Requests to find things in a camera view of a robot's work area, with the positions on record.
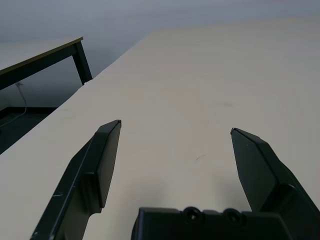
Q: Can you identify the white wall cable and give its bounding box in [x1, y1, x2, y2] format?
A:
[0, 82, 28, 130]

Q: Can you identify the black framed side table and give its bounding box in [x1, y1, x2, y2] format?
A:
[0, 36, 93, 91]

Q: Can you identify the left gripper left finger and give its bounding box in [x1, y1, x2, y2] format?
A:
[29, 119, 123, 240]

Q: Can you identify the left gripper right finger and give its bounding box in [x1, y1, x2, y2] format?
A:
[229, 127, 320, 240]

